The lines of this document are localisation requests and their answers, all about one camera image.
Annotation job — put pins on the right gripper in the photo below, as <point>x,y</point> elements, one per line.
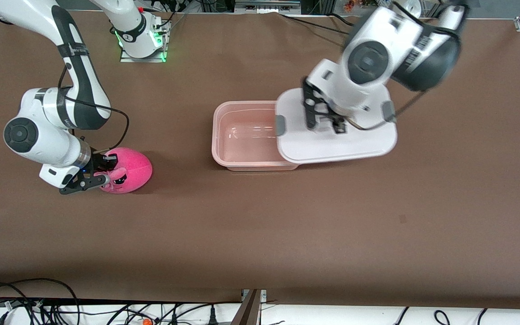
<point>99,162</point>

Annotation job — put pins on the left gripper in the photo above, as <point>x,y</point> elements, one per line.
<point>337,123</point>

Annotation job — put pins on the white container lid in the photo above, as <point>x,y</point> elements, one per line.
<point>332,146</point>

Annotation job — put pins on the pink plush toy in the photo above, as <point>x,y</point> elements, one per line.
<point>136,169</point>

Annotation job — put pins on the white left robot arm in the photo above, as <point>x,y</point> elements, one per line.
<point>404,40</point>

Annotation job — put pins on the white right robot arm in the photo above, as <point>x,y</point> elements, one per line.
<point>79,81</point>

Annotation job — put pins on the translucent plastic storage box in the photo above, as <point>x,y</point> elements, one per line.
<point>246,135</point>

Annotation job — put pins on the small colourful figurine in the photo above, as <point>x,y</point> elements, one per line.
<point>349,5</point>

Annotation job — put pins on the grey metal device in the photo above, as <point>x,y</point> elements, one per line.
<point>266,4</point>

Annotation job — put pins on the brown table cover sheet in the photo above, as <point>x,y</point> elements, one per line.
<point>260,225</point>

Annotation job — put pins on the black power plug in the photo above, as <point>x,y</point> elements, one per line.
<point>212,317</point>

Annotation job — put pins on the aluminium profile beam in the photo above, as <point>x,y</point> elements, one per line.
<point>251,309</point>

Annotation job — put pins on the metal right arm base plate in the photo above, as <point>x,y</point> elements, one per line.
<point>127,58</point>

